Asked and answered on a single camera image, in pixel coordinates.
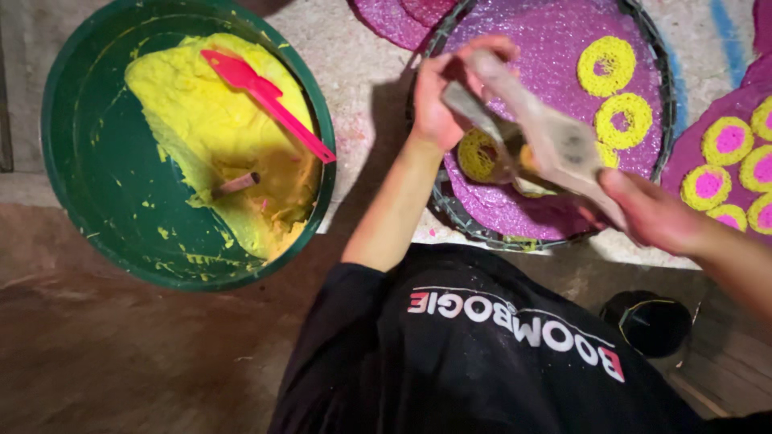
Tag person's right hand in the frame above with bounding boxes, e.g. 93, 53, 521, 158
597, 169, 711, 258

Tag person's left hand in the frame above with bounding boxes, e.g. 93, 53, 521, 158
412, 35, 521, 153

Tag wooden dough press tool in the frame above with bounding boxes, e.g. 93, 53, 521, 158
440, 48, 631, 233

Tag large purple disc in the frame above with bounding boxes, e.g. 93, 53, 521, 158
442, 0, 664, 241

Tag purple disc with rings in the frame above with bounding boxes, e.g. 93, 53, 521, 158
660, 54, 772, 245

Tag group of yellow pink-centred rings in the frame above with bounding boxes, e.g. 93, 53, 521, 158
680, 95, 772, 236

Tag black round container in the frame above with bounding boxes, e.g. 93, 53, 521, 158
600, 291, 693, 358

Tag white speckled floor mat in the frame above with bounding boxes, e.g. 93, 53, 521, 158
265, 0, 758, 271

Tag person's black printed shirt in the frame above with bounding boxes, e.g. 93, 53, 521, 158
268, 244, 772, 434

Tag red plastic spatula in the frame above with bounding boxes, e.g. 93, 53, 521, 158
200, 49, 337, 165

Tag short wooden stick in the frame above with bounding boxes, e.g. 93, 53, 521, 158
211, 172, 261, 200

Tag yellow dough mass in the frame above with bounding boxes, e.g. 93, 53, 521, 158
125, 33, 320, 261

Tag green plastic basin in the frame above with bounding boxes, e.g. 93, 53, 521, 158
41, 0, 337, 293

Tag yellow dough ring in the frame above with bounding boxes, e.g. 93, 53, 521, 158
456, 128, 504, 183
594, 141, 620, 170
594, 92, 654, 150
577, 36, 637, 98

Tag round wire-rimmed tray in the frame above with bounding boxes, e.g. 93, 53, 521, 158
405, 0, 678, 253

